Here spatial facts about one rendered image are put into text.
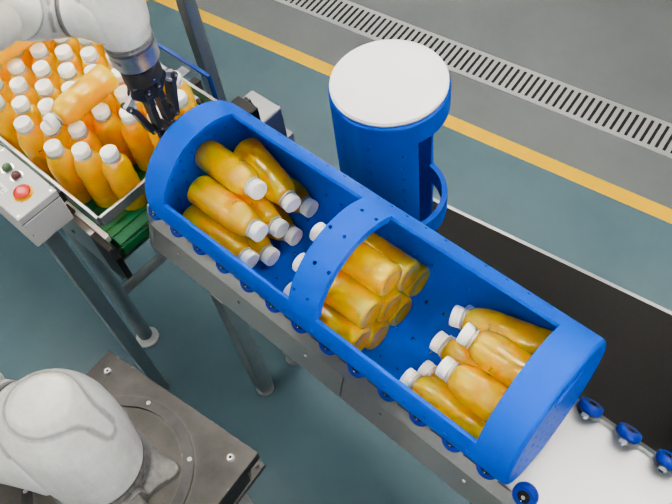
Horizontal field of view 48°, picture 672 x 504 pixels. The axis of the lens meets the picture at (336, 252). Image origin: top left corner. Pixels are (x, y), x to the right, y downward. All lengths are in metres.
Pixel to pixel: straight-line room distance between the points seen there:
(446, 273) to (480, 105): 1.78
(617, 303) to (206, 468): 1.56
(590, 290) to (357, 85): 1.11
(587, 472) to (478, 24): 2.43
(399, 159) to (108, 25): 0.75
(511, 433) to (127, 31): 0.89
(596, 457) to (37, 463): 0.92
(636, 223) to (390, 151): 1.34
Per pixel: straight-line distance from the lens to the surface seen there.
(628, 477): 1.47
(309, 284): 1.30
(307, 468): 2.42
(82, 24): 1.38
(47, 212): 1.71
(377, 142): 1.74
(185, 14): 2.09
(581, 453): 1.46
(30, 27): 1.39
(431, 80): 1.79
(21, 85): 1.99
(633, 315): 2.51
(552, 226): 2.82
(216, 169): 1.54
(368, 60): 1.85
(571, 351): 1.20
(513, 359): 1.26
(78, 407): 1.14
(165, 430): 1.37
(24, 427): 1.14
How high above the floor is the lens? 2.29
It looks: 56 degrees down
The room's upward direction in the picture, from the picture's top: 11 degrees counter-clockwise
